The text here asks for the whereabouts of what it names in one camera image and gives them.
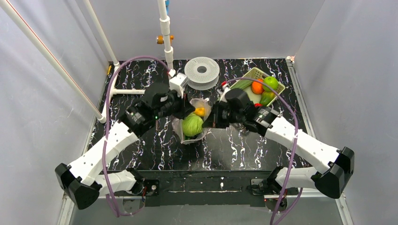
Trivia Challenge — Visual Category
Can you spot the clear pink zip top bag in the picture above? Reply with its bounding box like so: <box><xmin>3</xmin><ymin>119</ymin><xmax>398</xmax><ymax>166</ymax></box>
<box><xmin>172</xmin><ymin>98</ymin><xmax>211</xmax><ymax>144</ymax></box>

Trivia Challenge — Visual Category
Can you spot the yellow toy lemon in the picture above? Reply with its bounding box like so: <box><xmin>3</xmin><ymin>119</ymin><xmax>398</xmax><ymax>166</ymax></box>
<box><xmin>194</xmin><ymin>107</ymin><xmax>207</xmax><ymax>117</ymax></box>

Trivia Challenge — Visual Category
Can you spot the green toy cabbage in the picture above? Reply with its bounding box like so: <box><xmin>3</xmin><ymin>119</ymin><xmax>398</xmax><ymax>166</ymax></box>
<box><xmin>182</xmin><ymin>113</ymin><xmax>203</xmax><ymax>137</ymax></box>

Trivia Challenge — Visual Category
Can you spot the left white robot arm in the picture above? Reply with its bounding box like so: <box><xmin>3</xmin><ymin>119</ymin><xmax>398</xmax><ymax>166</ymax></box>
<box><xmin>55</xmin><ymin>82</ymin><xmax>195</xmax><ymax>210</ymax></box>

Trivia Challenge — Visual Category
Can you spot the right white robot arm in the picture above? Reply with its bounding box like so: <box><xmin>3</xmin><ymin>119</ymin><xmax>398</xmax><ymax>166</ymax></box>
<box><xmin>202</xmin><ymin>89</ymin><xmax>354</xmax><ymax>199</ymax></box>

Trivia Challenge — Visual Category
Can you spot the green toy okra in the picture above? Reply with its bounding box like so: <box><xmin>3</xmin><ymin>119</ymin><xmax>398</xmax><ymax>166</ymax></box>
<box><xmin>221</xmin><ymin>79</ymin><xmax>254</xmax><ymax>97</ymax></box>

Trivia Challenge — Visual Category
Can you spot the orange toy tangerine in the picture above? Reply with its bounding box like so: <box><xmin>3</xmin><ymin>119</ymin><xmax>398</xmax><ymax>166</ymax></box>
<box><xmin>251</xmin><ymin>79</ymin><xmax>264</xmax><ymax>95</ymax></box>

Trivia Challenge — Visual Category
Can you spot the green perforated plastic basket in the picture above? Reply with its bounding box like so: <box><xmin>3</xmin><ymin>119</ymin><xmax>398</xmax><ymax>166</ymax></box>
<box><xmin>229</xmin><ymin>67</ymin><xmax>285</xmax><ymax>107</ymax></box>

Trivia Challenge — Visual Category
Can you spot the green toy apple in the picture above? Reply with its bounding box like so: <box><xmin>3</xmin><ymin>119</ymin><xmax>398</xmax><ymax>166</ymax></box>
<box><xmin>263</xmin><ymin>76</ymin><xmax>278</xmax><ymax>92</ymax></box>

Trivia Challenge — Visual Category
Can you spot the grey filament spool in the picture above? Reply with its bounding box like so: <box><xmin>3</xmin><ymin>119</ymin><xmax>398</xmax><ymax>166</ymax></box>
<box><xmin>184</xmin><ymin>57</ymin><xmax>220</xmax><ymax>90</ymax></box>

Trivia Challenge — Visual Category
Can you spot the orange pipe clamp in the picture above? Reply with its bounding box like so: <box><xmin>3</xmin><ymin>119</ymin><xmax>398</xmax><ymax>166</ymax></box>
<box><xmin>156</xmin><ymin>35</ymin><xmax>174</xmax><ymax>45</ymax></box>

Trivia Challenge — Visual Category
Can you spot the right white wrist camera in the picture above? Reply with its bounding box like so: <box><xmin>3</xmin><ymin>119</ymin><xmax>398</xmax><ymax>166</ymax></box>
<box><xmin>217</xmin><ymin>84</ymin><xmax>230</xmax><ymax>102</ymax></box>

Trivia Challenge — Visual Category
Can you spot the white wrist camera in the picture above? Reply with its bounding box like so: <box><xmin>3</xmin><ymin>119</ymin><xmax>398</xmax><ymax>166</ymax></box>
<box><xmin>169</xmin><ymin>73</ymin><xmax>189</xmax><ymax>98</ymax></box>
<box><xmin>217</xmin><ymin>84</ymin><xmax>230</xmax><ymax>102</ymax></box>

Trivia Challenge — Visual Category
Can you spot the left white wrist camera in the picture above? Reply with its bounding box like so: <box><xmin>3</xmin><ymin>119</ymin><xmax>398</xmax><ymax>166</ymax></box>
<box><xmin>169</xmin><ymin>73</ymin><xmax>189</xmax><ymax>98</ymax></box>

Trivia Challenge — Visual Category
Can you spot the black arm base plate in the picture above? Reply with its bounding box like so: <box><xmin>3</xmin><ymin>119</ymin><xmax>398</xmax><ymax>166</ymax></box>
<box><xmin>127</xmin><ymin>168</ymin><xmax>280</xmax><ymax>207</ymax></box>

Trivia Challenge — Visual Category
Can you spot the white PVC pipe frame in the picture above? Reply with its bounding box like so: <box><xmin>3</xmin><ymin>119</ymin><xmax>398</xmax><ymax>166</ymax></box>
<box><xmin>0</xmin><ymin>0</ymin><xmax>178</xmax><ymax>124</ymax></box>

